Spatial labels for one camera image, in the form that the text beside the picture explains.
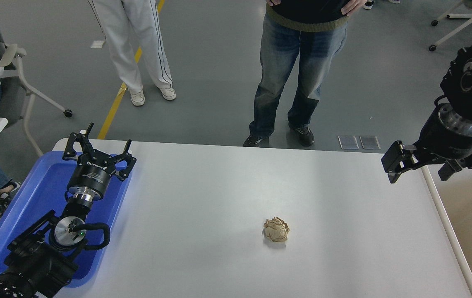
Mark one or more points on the white wheeled chair base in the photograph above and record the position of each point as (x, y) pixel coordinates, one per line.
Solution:
(471, 17)

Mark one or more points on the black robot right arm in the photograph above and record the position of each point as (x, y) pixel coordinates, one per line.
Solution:
(471, 74)

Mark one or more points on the standing person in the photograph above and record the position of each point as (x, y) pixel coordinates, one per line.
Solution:
(281, 62)
(149, 41)

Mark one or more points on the metal floor plate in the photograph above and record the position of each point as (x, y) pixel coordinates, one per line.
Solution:
(348, 142)
(370, 142)

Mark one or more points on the grey office chair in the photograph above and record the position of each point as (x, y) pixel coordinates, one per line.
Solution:
(10, 95)

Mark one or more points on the blue plastic tray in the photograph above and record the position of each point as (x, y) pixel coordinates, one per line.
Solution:
(41, 186)

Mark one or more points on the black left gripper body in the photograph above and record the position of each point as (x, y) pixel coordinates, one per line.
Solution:
(91, 176)

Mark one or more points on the person's right hand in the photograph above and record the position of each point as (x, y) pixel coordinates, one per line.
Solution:
(273, 2)

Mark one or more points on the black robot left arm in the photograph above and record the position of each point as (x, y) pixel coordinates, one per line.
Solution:
(33, 265)

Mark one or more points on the person's left hand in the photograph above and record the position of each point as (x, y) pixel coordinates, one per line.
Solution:
(353, 6)

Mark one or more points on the tan paper ball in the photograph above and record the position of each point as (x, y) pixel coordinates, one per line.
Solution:
(276, 229)

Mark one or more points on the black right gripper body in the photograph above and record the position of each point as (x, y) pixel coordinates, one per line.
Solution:
(451, 145)

